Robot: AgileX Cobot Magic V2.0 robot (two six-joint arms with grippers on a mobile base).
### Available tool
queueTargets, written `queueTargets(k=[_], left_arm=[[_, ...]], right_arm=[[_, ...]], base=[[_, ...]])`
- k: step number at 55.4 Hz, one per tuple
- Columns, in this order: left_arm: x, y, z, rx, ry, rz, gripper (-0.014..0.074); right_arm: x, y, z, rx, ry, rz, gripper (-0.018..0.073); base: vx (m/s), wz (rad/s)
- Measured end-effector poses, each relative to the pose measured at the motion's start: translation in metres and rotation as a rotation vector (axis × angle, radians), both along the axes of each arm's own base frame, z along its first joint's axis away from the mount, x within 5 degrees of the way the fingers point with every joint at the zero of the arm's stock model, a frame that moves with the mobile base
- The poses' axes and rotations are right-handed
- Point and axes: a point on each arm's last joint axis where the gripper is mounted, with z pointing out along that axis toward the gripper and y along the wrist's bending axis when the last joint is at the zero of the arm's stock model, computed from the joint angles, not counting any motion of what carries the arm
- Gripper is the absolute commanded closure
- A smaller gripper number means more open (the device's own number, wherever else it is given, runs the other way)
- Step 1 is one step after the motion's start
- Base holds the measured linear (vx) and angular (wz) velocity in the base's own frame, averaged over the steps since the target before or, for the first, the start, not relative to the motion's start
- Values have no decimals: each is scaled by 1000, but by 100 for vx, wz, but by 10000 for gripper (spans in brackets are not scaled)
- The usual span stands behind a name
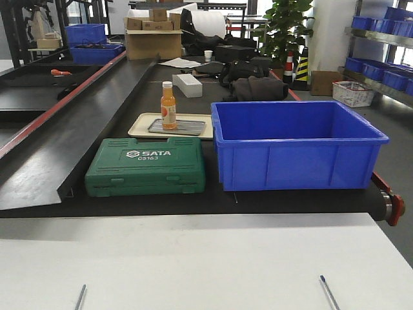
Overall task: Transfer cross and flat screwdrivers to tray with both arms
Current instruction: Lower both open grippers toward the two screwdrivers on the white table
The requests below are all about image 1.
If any white foam block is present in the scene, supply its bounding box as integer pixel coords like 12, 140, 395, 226
172, 74, 203, 98

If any orange juice bottle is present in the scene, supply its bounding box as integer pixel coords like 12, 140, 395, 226
161, 81, 177, 130

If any small grey metal tray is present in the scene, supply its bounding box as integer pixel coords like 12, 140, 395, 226
148, 118, 206, 136

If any green SATA tool case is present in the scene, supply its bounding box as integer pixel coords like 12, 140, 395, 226
85, 137, 206, 197

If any white paper cup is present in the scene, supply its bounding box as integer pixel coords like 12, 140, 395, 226
204, 50, 213, 62

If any large blue plastic crate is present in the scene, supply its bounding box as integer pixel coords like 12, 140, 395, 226
211, 101, 389, 191

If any green potted plant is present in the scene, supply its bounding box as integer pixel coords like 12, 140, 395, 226
256, 0, 314, 64

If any white wire basket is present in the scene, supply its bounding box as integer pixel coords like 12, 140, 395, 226
332, 81, 376, 108

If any blue crate back left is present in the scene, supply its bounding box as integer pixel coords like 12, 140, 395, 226
70, 45, 125, 65

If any black yellow traffic cone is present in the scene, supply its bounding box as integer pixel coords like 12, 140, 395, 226
290, 46, 308, 91

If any large cardboard box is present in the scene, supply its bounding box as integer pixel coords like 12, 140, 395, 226
125, 30, 182, 60

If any red conveyor end bracket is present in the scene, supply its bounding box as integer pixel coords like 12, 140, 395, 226
371, 172, 405, 226

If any red white traffic cone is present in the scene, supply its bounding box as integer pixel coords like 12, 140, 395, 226
283, 51, 294, 84

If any beige plastic tray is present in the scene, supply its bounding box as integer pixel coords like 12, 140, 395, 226
128, 112, 213, 140

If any black backpack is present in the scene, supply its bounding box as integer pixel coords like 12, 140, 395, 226
219, 60, 268, 87

